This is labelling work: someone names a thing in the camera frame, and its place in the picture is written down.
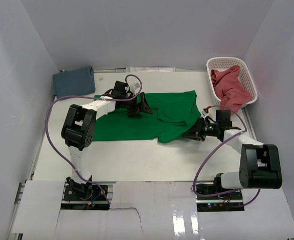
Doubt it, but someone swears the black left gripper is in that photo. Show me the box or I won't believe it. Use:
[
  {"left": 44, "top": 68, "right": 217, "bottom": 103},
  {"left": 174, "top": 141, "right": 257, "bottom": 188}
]
[{"left": 121, "top": 92, "right": 152, "bottom": 118}]

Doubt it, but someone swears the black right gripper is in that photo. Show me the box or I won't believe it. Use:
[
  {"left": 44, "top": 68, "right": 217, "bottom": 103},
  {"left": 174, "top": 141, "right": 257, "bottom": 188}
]
[{"left": 182, "top": 117, "right": 219, "bottom": 142}]

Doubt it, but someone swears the green t shirt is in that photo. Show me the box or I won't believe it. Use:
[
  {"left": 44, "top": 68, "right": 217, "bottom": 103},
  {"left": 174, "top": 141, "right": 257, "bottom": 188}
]
[{"left": 93, "top": 90, "right": 201, "bottom": 144}]

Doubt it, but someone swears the pink t shirt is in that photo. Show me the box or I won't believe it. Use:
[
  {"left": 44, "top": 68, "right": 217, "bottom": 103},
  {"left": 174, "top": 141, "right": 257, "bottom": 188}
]
[{"left": 210, "top": 65, "right": 252, "bottom": 113}]

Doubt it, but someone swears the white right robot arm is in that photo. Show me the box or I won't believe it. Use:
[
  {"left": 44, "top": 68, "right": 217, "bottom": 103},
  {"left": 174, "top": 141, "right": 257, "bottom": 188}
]
[{"left": 182, "top": 107, "right": 282, "bottom": 200}]

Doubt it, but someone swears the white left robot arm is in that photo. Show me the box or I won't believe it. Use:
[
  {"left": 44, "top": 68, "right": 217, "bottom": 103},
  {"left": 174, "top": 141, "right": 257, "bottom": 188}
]
[{"left": 61, "top": 81, "right": 153, "bottom": 200}]

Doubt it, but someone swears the white paper label strip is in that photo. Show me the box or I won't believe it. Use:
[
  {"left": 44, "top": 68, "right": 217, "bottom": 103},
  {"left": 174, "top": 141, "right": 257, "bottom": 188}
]
[{"left": 126, "top": 67, "right": 175, "bottom": 73}]

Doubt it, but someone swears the folded blue t shirt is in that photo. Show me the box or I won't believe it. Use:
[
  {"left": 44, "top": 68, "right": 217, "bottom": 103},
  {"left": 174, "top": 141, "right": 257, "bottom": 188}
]
[{"left": 53, "top": 66, "right": 96, "bottom": 98}]

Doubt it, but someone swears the white perforated plastic basket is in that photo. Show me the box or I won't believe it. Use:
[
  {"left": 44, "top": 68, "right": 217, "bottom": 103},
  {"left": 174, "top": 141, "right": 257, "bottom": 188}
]
[{"left": 206, "top": 57, "right": 258, "bottom": 110}]

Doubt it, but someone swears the white paper sheet front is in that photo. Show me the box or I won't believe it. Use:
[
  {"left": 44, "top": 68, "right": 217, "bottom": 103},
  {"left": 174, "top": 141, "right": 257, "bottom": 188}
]
[{"left": 12, "top": 180, "right": 294, "bottom": 240}]

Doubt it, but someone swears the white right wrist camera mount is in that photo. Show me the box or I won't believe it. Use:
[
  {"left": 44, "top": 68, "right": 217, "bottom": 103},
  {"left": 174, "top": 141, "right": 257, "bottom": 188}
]
[{"left": 201, "top": 106, "right": 213, "bottom": 121}]

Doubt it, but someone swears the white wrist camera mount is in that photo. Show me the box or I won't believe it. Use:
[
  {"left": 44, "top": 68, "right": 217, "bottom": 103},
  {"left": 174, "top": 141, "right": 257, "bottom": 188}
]
[
  {"left": 128, "top": 82, "right": 140, "bottom": 95},
  {"left": 201, "top": 106, "right": 213, "bottom": 121}
]

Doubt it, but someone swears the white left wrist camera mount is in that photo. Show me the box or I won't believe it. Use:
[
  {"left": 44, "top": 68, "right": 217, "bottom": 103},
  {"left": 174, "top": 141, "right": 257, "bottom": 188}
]
[{"left": 128, "top": 82, "right": 140, "bottom": 95}]

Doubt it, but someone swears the aluminium table edge rail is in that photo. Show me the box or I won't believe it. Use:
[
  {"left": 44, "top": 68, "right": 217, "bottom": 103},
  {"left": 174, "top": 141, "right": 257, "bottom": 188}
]
[{"left": 244, "top": 109, "right": 272, "bottom": 182}]

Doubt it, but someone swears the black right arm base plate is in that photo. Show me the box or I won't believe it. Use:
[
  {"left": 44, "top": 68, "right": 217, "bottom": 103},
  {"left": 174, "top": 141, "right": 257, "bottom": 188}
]
[{"left": 195, "top": 182, "right": 244, "bottom": 213}]

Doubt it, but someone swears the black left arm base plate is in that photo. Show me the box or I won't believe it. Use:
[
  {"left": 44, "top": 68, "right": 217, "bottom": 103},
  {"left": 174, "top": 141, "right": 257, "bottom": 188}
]
[{"left": 61, "top": 183, "right": 110, "bottom": 211}]

